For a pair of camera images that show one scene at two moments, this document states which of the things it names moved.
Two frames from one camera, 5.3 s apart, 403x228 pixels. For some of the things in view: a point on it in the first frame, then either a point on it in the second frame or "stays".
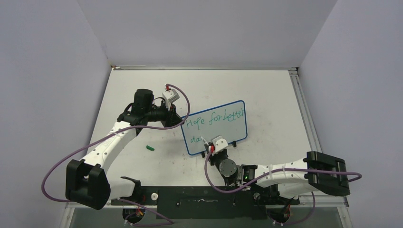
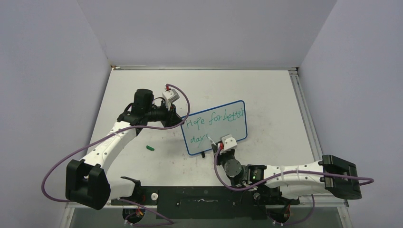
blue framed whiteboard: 228,121 stays
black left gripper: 171,118 stays
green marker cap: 150,148 stays
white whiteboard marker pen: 204,140 to 211,140
